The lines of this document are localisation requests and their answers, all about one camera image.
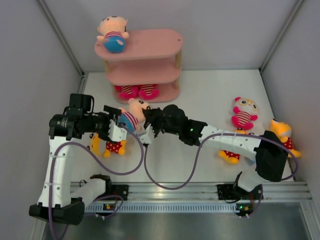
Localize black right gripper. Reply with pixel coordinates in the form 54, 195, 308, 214
143, 108, 181, 139

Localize boy doll blue shorts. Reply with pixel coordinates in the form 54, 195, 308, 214
119, 98, 153, 132
96, 16, 129, 54

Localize yellow plush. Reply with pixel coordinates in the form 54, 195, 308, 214
217, 128, 251, 165
269, 119, 301, 158

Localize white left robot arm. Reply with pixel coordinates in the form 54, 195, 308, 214
29, 93, 125, 226

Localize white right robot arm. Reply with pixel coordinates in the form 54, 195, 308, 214
140, 104, 289, 199

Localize pink three-tier wooden shelf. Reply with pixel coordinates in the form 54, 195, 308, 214
94, 28, 184, 104

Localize right pink striped plush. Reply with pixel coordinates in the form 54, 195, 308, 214
138, 84, 160, 100

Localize pink striped plush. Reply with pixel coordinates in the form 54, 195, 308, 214
115, 85, 139, 100
138, 84, 160, 100

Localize left pink striped plush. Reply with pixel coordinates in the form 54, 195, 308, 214
115, 85, 139, 100

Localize yellow plush left table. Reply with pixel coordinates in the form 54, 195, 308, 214
89, 133, 127, 158

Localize pink plush with glasses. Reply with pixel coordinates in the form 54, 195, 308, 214
231, 96, 259, 131

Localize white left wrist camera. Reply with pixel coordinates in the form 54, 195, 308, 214
108, 122, 128, 143

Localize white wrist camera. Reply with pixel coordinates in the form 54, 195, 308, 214
108, 122, 128, 143
138, 125, 155, 145

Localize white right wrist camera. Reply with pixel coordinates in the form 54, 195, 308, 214
138, 125, 155, 145

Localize aluminium front rail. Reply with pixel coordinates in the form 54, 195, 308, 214
84, 181, 313, 216

